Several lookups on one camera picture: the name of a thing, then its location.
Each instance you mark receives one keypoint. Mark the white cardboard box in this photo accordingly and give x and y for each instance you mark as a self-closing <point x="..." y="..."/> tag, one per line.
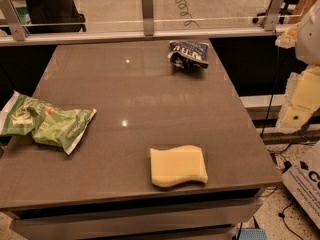
<point x="302" y="180"/>

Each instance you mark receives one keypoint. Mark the middle metal bracket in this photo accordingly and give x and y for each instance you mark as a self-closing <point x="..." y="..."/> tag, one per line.
<point x="148" y="17"/>

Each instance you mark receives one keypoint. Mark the blue floor object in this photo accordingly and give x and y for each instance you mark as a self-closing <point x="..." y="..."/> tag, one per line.
<point x="251" y="234"/>

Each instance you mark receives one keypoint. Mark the right metal bracket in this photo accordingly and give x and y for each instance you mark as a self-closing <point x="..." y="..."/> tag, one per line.
<point x="271" y="17"/>

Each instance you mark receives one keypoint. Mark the blue chip bag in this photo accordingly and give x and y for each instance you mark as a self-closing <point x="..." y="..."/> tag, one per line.
<point x="188" y="54"/>

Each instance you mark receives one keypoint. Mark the green jalapeno chip bag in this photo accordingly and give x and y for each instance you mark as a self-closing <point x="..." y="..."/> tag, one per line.
<point x="45" y="122"/>

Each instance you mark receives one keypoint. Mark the metal bracket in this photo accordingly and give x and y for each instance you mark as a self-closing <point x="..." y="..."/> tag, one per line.
<point x="17" y="30"/>
<point x="148" y="17"/>
<point x="271" y="17"/>

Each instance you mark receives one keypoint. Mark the left metal bracket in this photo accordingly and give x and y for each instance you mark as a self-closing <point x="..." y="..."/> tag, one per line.
<point x="17" y="30"/>

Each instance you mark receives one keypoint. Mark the glass barrier panel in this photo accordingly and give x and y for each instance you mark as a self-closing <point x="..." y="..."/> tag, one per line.
<point x="182" y="15"/>

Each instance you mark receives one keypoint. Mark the black office chair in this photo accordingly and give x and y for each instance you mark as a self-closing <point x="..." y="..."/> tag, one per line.
<point x="54" y="16"/>

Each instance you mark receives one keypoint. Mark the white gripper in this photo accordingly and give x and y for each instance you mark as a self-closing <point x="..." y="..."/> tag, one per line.
<point x="309" y="39"/>

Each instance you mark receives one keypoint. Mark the yellow sponge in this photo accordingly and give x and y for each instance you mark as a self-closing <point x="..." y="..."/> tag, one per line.
<point x="177" y="165"/>

